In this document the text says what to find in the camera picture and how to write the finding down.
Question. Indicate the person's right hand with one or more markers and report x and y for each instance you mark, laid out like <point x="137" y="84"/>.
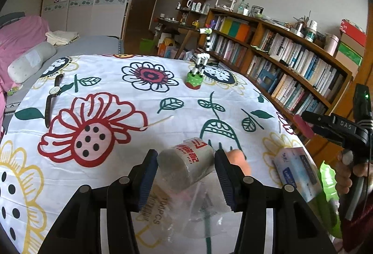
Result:
<point x="343" y="175"/>

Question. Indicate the orange sponge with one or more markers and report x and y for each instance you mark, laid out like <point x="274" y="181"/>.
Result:
<point x="237" y="158"/>

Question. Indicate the wooden desk with shelf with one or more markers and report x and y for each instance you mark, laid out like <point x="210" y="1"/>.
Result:
<point x="190" y="16"/>

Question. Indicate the tissue pack blue label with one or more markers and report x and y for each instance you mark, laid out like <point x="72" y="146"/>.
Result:
<point x="295" y="167"/>

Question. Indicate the folded cream cloth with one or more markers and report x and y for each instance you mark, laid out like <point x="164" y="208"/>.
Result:
<point x="61" y="38"/>

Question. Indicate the zebra toy green base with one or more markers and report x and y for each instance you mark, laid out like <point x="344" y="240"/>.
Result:
<point x="195" y="76"/>

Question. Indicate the wooden bookshelf with books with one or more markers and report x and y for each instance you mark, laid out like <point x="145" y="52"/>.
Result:
<point x="291" y="72"/>

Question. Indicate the clear plastic cotton-swab bag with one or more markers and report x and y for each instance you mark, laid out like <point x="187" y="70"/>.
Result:
<point x="197" y="212"/>

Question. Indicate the floral white tablecloth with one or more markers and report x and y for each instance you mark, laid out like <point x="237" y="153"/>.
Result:
<point x="94" y="135"/>

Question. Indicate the grey bed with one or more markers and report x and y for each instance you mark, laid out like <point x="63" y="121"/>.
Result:
<point x="35" y="98"/>

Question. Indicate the white tape roll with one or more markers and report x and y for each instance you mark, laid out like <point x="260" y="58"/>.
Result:
<point x="185" y="164"/>

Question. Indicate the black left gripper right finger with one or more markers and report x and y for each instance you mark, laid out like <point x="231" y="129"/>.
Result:
<point x="226" y="177"/>

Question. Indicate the dark wooden door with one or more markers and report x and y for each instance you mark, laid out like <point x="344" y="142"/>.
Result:
<point x="138" y="38"/>

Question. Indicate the grey bolster pillow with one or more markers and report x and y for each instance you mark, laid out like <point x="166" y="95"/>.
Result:
<point x="30" y="62"/>

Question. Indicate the pink blanket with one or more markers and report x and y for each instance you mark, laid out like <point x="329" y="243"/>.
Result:
<point x="17" y="38"/>

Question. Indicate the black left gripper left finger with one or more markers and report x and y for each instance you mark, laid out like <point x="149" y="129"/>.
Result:
<point x="146" y="175"/>

